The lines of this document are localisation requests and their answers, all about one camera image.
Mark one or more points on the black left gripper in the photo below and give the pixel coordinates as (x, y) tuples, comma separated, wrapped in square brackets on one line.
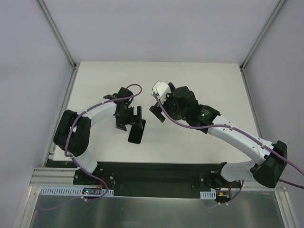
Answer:
[(132, 118)]

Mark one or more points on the aluminium right frame post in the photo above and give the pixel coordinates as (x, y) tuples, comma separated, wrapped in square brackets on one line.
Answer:
[(263, 32)]

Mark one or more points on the white left cable duct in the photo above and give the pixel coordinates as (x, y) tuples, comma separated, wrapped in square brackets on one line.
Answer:
[(75, 191)]

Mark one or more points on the black smartphone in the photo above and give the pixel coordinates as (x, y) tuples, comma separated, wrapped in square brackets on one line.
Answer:
[(136, 132)]

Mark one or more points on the white right cable duct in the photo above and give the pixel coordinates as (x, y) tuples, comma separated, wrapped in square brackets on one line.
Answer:
[(208, 195)]

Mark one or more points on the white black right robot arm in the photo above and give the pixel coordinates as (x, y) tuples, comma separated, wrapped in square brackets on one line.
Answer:
[(267, 159)]

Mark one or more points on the aluminium frame post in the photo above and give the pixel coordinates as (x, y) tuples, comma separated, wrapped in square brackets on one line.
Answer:
[(263, 32), (57, 34)]

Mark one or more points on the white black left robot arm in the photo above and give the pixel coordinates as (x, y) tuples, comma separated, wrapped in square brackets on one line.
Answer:
[(73, 132)]

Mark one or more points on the white cable duct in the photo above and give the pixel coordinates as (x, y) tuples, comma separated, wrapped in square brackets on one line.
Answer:
[(75, 191), (208, 195)]

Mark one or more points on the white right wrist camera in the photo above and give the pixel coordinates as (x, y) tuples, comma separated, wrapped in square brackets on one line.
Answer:
[(161, 89)]

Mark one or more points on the aluminium left frame post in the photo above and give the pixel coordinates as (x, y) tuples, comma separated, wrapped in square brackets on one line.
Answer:
[(57, 34)]

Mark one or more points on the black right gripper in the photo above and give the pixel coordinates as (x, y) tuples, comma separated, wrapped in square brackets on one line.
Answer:
[(164, 106)]

